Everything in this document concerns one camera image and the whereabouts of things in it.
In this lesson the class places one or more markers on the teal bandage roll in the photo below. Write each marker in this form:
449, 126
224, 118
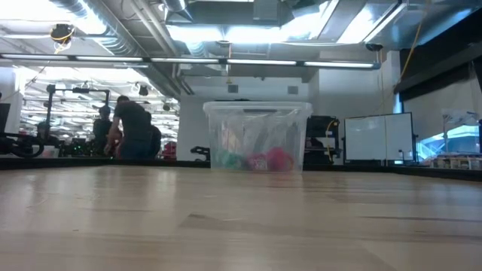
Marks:
230, 160

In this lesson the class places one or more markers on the pink bandage roll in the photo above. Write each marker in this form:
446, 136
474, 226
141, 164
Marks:
258, 162

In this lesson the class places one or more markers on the red bandage roll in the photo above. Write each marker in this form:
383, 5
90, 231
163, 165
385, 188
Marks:
280, 160

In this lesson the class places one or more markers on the clear plastic storage box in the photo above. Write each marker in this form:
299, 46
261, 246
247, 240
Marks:
258, 128

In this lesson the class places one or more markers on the black equipment cart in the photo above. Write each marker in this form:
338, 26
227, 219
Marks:
320, 128

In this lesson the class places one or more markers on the person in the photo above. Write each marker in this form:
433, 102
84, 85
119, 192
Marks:
101, 130
156, 141
132, 120

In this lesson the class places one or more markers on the overhead LED light bar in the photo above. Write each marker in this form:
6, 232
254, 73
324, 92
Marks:
188, 60

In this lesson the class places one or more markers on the white rolling whiteboard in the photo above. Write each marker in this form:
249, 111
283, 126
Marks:
376, 137

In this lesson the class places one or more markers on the white plastic bin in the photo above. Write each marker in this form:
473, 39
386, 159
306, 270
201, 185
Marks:
50, 152

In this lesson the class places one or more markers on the black curved equipment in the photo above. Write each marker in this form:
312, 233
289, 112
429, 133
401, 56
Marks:
26, 145

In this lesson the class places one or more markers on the shelf of small items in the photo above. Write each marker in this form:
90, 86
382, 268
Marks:
455, 162

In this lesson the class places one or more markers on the grey wall vent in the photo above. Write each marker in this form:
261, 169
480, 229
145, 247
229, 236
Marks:
232, 89
293, 90

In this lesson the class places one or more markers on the black dome security camera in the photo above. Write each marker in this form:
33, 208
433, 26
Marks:
374, 47

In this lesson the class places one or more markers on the black background gantry frame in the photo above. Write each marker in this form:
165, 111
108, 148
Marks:
81, 90

